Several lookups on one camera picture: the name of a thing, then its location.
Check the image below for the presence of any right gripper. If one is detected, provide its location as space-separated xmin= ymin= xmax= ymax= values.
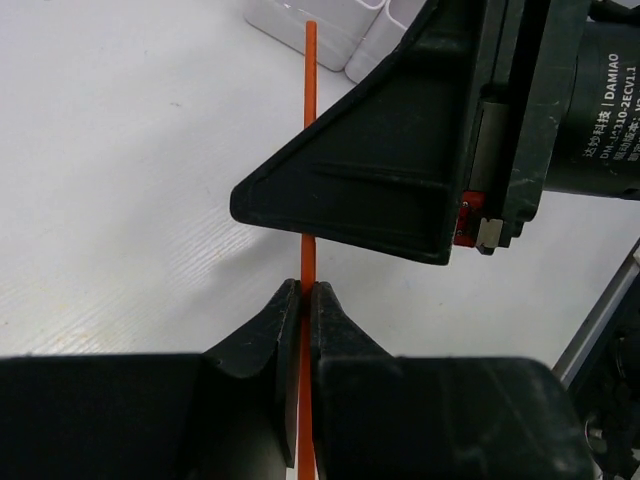
xmin=230 ymin=1 xmax=590 ymax=265

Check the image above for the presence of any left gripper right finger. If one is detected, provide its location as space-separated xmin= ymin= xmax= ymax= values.
xmin=311 ymin=282 xmax=594 ymax=479

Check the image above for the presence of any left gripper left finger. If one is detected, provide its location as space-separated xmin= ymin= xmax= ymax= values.
xmin=1 ymin=279 xmax=301 ymax=479

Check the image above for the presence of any red chopstick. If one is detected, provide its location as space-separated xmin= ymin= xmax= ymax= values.
xmin=297 ymin=20 xmax=318 ymax=480

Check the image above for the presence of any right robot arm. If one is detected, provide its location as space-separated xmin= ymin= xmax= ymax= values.
xmin=230 ymin=1 xmax=639 ymax=265

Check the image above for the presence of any white divided container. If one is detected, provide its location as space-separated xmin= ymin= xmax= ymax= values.
xmin=244 ymin=0 xmax=428 ymax=83

